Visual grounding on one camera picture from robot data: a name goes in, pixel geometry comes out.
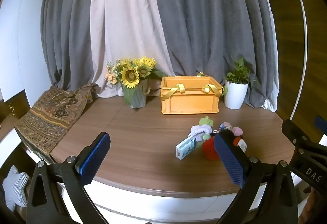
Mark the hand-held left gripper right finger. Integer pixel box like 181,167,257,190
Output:
214,130,299,224

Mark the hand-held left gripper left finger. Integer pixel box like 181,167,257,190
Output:
26,132,111,224

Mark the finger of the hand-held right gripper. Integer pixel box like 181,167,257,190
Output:
282,119,311,149
314,116,327,135

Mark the orange plastic crate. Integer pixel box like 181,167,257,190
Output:
160,72,223,115

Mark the red plush ball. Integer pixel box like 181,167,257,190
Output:
203,136,220,161

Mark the small colourful plush toy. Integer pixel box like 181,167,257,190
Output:
218,122,233,132

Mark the purple white knitted toy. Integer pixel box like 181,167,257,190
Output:
189,124,212,141

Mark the green plush toy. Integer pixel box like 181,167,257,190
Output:
199,117,214,127

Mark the blue green tissue packet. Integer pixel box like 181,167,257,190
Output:
176,136,197,160

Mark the brown patterned cloth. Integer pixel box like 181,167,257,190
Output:
16,83,99,163

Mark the green plant in white pot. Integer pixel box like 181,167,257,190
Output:
222,58,256,110

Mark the grey flower vase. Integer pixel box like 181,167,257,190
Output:
123,78,149,108

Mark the striped star pillow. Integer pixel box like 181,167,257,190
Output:
2,165,30,212

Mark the sunflower bouquet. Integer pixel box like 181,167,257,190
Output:
105,56,168,89

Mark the grey curtain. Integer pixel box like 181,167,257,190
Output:
41,0,279,112

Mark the pale pink curtain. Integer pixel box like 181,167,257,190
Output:
91,0,177,98

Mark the white cabinet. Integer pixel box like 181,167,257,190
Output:
0,0,49,112

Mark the white curved rail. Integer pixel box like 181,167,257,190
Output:
281,0,307,122

